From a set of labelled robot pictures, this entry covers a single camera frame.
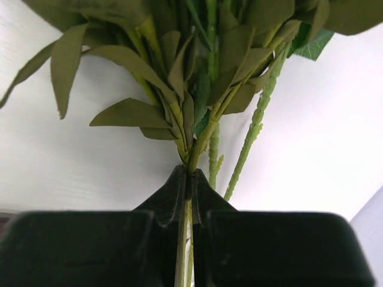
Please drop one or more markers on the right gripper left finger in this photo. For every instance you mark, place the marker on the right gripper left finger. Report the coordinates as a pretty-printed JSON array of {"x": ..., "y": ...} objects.
[{"x": 141, "y": 247}]

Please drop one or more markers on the dusty pink flower stem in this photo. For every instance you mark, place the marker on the dusty pink flower stem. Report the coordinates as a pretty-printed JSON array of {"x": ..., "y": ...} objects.
[{"x": 144, "y": 38}]

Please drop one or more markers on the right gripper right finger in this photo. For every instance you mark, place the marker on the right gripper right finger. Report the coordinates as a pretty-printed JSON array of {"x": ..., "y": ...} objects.
[{"x": 258, "y": 248}]

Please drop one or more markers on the orange flower stem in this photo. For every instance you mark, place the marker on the orange flower stem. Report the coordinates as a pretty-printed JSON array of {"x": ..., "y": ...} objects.
[{"x": 256, "y": 38}]

